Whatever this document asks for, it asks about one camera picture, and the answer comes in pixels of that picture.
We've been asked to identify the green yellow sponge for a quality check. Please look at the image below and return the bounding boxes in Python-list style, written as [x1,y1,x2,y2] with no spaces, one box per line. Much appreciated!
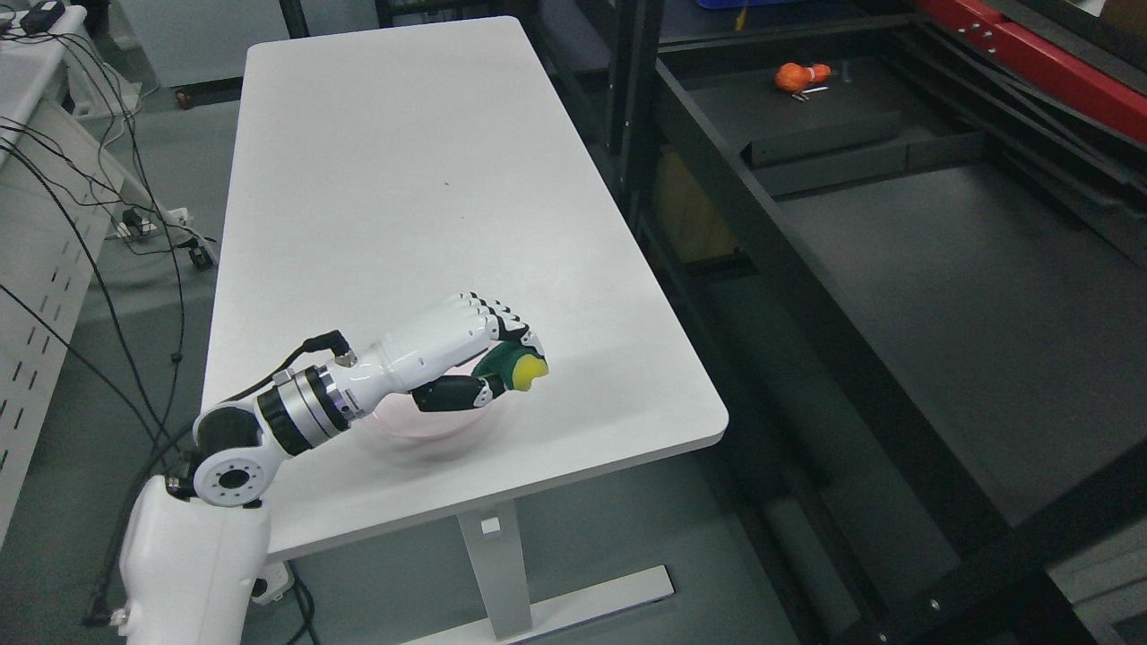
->
[471,342,549,396]

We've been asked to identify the white desk with cables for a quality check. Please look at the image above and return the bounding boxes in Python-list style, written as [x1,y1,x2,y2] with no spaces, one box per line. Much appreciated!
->
[1,7,124,531]

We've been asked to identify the white table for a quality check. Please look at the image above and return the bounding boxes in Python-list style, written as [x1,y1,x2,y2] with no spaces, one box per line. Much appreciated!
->
[203,17,729,644]

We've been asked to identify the red metal beam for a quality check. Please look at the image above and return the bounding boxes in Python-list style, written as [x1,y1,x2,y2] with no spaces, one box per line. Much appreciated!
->
[916,1,1146,143]

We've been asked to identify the black power adapter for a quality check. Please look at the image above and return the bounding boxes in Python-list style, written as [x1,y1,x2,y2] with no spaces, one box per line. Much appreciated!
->
[18,1,67,36]

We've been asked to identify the black metal shelf rack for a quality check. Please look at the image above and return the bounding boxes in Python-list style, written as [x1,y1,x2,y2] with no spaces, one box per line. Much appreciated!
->
[538,0,1147,645]

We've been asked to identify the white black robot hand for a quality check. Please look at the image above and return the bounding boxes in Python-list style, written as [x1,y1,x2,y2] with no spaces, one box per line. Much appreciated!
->
[327,292,547,419]

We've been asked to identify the orange toy on shelf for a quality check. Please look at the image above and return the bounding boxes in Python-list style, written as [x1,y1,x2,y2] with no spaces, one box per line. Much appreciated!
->
[774,62,832,94]

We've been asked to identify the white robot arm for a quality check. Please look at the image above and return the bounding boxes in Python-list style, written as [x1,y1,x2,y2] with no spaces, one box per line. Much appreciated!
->
[111,363,353,644]

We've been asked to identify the white power strip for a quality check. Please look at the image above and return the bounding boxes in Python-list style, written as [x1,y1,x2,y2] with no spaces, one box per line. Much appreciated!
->
[115,208,194,244]

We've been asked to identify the pink round plate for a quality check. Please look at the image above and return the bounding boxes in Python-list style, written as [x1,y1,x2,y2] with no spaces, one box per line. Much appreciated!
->
[351,393,517,442]

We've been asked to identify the blue plastic crate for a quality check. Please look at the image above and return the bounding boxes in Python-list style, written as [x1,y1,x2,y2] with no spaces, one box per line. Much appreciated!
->
[695,0,785,11]

